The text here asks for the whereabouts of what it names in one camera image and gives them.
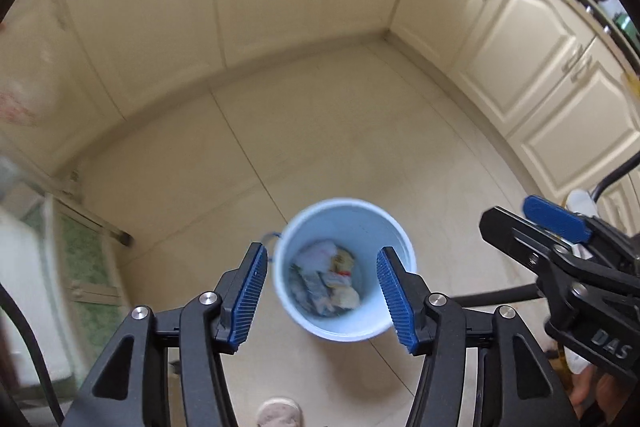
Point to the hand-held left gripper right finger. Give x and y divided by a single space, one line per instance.
395 302

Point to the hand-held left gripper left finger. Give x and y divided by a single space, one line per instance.
247 297

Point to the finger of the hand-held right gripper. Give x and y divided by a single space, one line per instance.
555 219
520 237

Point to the white napkin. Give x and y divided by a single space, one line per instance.
582 203

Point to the yellow snack packet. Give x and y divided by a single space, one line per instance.
342 263

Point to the light blue plastic bucket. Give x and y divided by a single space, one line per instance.
370 232

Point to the clear plastic bag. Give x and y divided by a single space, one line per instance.
315 254

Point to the person's right hand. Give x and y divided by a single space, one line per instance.
585 394

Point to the cream crumpled wrapper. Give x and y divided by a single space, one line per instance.
345 296

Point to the grey crumpled packet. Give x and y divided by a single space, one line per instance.
307 289

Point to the round white marble table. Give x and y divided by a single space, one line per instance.
500 296

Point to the person's grey shoe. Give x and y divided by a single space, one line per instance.
280 413

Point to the green glass low cabinet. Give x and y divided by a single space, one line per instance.
85 267

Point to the green electric cooking pot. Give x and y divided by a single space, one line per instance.
622 23

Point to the white red-print plastic bag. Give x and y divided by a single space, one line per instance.
20 97

